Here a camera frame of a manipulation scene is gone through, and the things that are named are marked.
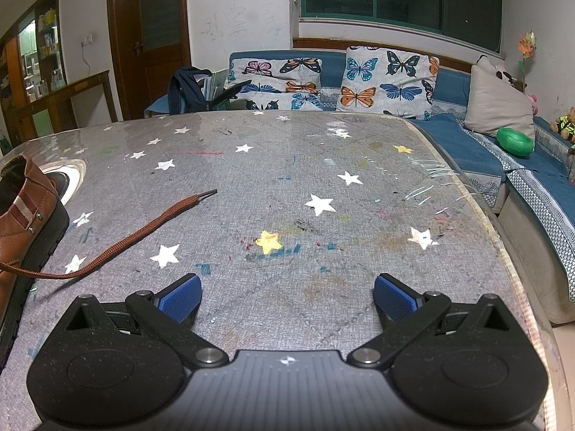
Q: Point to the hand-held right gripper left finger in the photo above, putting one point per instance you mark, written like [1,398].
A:
[182,298]

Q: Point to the dark wooden door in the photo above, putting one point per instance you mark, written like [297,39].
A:
[152,76]

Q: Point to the colourful paper flower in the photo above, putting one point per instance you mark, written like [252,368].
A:
[526,47]

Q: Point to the round black induction cooktop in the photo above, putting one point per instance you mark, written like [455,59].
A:
[67,184]

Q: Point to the pink plush toy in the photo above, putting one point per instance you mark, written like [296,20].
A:
[533,104]

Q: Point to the grey star print tablecloth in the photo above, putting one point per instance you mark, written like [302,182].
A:
[314,166]

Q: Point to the wooden console table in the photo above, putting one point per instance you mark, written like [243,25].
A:
[90,81]

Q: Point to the beige pillow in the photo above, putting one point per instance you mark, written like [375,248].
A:
[494,103]

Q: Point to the brown shoelace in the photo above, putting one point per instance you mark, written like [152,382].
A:
[134,234]

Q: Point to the brown leather shoe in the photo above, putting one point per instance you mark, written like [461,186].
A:
[27,233]

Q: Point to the large butterfly print cushion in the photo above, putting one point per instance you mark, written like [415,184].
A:
[386,85]

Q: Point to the blue sofa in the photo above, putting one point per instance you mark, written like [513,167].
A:
[453,85]

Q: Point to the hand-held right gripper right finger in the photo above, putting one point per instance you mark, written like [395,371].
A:
[393,298]

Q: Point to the black backpack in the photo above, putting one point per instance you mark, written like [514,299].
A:
[188,90]

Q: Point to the green bowl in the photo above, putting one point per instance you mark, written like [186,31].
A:
[514,142]

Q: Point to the white wall socket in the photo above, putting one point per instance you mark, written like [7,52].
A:
[87,39]

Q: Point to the wooden shelf cabinet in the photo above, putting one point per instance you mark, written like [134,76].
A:
[13,76]

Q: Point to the teddy bear toy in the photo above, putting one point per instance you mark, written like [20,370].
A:
[566,125]

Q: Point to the panda plush toy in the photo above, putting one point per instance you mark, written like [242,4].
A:
[507,76]

